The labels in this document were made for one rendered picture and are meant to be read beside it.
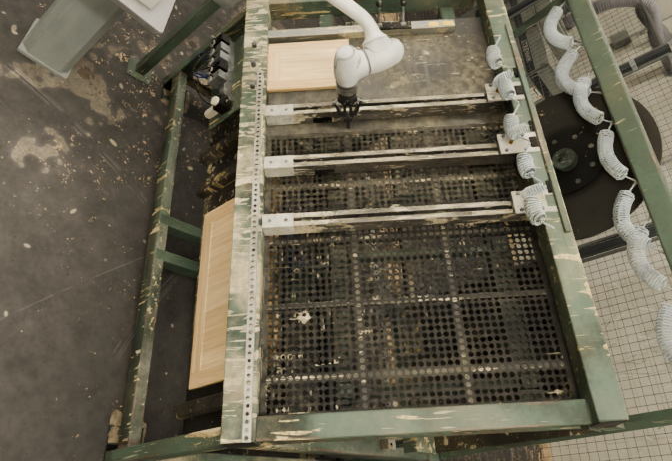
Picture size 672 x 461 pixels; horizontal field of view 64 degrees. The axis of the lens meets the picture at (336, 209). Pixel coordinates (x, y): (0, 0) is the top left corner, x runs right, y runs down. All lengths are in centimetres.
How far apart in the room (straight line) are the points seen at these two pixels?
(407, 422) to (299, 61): 174
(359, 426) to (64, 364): 133
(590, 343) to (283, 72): 178
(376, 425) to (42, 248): 165
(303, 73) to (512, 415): 176
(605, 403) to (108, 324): 207
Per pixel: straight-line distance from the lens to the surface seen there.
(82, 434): 264
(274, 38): 289
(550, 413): 202
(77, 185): 292
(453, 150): 237
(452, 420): 194
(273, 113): 249
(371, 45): 217
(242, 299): 207
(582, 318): 210
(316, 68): 273
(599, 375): 205
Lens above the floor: 236
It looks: 33 degrees down
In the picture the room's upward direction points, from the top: 64 degrees clockwise
